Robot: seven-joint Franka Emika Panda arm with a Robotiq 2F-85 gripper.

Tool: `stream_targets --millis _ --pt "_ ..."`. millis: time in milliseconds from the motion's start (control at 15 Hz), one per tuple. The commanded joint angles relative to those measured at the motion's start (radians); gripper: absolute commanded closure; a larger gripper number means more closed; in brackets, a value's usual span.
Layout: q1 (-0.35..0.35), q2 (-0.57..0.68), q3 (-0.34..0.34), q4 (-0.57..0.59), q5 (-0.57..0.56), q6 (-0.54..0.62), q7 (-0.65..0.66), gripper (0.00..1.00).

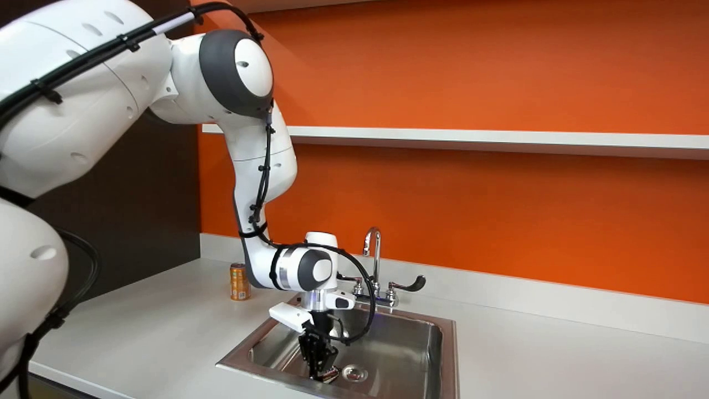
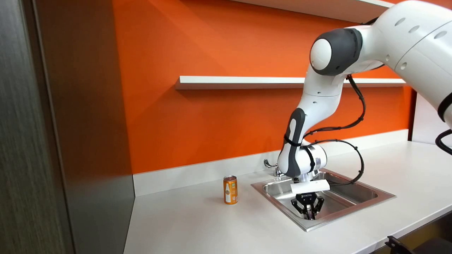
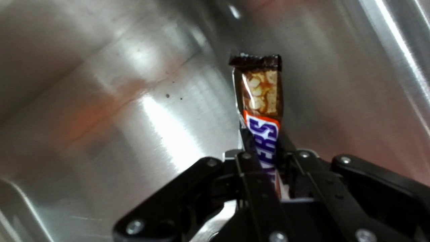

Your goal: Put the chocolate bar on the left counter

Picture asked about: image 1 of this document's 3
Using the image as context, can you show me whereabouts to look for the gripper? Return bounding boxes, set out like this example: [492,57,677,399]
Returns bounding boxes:
[299,310,340,381]

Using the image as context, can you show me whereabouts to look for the steel sink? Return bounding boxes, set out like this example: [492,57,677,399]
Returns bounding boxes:
[216,301,460,399]

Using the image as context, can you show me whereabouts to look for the tap lever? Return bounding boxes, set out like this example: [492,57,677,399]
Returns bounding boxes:
[336,272,367,296]
[386,275,427,307]

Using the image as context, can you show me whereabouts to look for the orange drink can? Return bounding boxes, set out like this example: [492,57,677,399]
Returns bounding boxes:
[230,262,252,301]

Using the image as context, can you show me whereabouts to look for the chrome tap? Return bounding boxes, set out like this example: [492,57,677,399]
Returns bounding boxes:
[336,227,427,309]

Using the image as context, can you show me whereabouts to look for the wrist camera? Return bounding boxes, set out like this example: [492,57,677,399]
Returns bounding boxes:
[269,303,315,334]

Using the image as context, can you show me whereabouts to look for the white wall shelf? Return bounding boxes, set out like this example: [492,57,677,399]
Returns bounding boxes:
[202,124,709,161]

